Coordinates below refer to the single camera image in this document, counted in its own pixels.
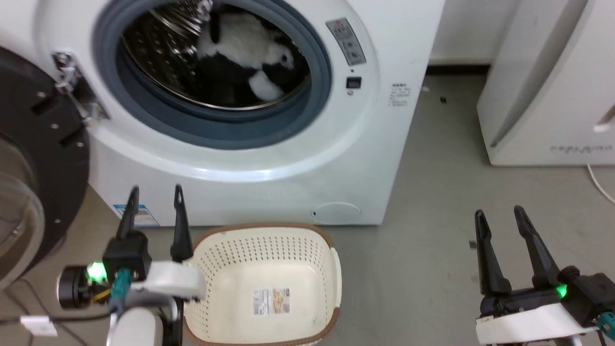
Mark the blue energy label sticker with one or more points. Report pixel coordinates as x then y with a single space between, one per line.
141 216

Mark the black round washer door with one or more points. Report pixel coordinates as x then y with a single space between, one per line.
45 144

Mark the metal door hinge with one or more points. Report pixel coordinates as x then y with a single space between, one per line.
72 86

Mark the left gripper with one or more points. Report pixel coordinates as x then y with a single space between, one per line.
127 257

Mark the paper label sticker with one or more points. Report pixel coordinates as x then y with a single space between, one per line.
271 301

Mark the cream laundry basket brown rim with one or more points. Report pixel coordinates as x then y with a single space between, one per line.
269 262

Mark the grey warning sticker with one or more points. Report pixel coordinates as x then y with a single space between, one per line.
347 42

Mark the white front-load washing machine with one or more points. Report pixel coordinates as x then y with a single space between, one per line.
269 158

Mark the white appliance cabinet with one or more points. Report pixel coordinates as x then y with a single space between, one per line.
567 81

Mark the black and white panda plush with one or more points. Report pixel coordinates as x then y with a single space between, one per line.
245 41

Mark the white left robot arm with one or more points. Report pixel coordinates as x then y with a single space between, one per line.
139 324

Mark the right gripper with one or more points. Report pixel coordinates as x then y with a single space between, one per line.
533 317

